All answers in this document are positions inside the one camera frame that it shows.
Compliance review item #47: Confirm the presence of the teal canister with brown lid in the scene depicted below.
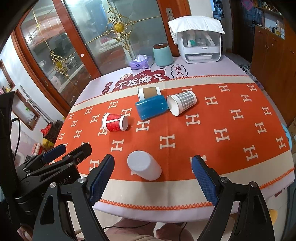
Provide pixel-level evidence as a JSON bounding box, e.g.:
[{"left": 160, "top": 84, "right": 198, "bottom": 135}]
[{"left": 153, "top": 43, "right": 174, "bottom": 67}]

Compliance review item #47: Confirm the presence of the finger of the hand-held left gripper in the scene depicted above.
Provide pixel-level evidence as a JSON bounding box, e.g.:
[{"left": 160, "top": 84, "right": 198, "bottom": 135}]
[
  {"left": 25, "top": 143, "right": 92, "bottom": 178},
  {"left": 16, "top": 144, "right": 67, "bottom": 172}
]

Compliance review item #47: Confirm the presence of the purple tissue box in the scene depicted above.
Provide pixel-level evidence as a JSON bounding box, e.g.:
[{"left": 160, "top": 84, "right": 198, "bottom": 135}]
[{"left": 129, "top": 54, "right": 154, "bottom": 70}]

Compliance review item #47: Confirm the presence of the grey checked paper cup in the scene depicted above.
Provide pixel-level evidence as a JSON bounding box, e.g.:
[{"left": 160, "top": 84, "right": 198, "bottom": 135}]
[{"left": 167, "top": 90, "right": 197, "bottom": 116}]

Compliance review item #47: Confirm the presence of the person's left leg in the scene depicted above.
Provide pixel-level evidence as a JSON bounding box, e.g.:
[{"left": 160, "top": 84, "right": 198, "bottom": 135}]
[{"left": 109, "top": 217, "right": 156, "bottom": 241}]

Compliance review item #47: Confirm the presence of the plain white cup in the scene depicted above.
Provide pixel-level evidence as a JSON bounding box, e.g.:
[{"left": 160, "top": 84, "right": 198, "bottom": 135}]
[{"left": 127, "top": 151, "right": 162, "bottom": 181}]

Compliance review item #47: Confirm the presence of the lilac printed table cover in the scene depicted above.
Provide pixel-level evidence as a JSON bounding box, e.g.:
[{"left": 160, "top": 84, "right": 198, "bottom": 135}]
[{"left": 53, "top": 52, "right": 295, "bottom": 224}]

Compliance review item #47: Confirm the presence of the black cable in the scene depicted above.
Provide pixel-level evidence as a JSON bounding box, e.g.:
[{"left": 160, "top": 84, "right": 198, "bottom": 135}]
[{"left": 10, "top": 118, "right": 22, "bottom": 151}]

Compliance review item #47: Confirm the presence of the red paper cup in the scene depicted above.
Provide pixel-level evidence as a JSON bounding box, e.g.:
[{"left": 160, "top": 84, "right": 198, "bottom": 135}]
[{"left": 102, "top": 113, "right": 128, "bottom": 132}]

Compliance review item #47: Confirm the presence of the white countertop appliance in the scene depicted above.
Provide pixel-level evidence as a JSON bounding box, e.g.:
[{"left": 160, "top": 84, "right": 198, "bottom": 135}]
[{"left": 177, "top": 30, "right": 223, "bottom": 64}]

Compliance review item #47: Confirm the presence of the wall shelf with small items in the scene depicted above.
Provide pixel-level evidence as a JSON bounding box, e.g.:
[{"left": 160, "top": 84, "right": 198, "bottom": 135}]
[{"left": 239, "top": 0, "right": 285, "bottom": 36}]

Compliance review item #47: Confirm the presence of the orange patterned tablecloth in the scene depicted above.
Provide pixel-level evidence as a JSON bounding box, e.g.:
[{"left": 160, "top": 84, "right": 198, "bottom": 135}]
[{"left": 53, "top": 76, "right": 295, "bottom": 209}]

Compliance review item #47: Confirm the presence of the light blue stool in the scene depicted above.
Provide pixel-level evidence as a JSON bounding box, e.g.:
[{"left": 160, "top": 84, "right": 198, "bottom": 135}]
[{"left": 281, "top": 122, "right": 296, "bottom": 161}]

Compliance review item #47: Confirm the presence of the wooden cabinet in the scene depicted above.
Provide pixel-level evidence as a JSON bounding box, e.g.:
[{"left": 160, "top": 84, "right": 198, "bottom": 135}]
[{"left": 250, "top": 14, "right": 296, "bottom": 127}]

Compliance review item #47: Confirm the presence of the person's leg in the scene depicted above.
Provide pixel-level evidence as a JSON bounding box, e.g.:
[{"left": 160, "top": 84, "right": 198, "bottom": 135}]
[
  {"left": 156, "top": 225, "right": 195, "bottom": 241},
  {"left": 109, "top": 217, "right": 156, "bottom": 241}
]

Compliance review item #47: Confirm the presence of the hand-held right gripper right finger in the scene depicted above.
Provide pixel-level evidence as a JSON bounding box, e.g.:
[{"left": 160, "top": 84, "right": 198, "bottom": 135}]
[{"left": 191, "top": 155, "right": 275, "bottom": 241}]

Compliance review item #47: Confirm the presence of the blue plastic cup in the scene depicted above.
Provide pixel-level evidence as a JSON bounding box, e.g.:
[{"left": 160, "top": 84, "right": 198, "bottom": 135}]
[{"left": 135, "top": 95, "right": 169, "bottom": 120}]

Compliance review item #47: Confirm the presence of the person's right leg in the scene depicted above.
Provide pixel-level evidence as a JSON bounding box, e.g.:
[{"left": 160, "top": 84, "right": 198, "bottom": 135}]
[{"left": 156, "top": 225, "right": 195, "bottom": 241}]

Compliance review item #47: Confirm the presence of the white folded cloth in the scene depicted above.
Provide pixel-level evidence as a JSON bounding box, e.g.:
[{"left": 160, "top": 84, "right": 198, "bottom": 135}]
[{"left": 168, "top": 16, "right": 225, "bottom": 45}]

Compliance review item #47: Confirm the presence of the wood framed glass door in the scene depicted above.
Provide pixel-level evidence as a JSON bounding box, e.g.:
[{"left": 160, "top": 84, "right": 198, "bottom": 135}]
[
  {"left": 62, "top": 0, "right": 193, "bottom": 76},
  {"left": 11, "top": 0, "right": 103, "bottom": 112}
]

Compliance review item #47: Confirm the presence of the white cup with brown sleeve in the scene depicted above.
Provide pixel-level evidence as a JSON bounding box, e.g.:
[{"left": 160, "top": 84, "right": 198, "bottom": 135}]
[{"left": 137, "top": 86, "right": 161, "bottom": 101}]

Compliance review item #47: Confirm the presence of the red flower decoration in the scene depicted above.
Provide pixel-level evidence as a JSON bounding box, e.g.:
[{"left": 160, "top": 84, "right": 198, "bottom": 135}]
[{"left": 40, "top": 123, "right": 61, "bottom": 142}]

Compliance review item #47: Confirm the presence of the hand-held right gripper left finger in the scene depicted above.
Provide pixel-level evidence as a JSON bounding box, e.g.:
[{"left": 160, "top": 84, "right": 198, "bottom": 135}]
[{"left": 32, "top": 154, "right": 115, "bottom": 241}]

